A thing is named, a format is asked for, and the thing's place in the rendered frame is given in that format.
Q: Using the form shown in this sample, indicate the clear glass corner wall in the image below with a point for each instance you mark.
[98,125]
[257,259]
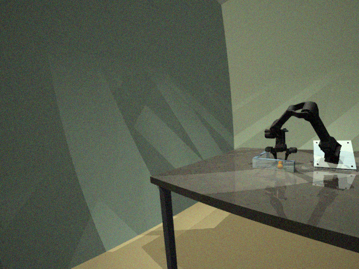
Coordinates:
[273,165]

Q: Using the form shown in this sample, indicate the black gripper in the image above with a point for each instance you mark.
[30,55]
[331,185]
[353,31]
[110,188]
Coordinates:
[288,151]

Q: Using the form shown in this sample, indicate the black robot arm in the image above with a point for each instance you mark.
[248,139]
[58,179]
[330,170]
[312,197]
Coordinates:
[309,112]

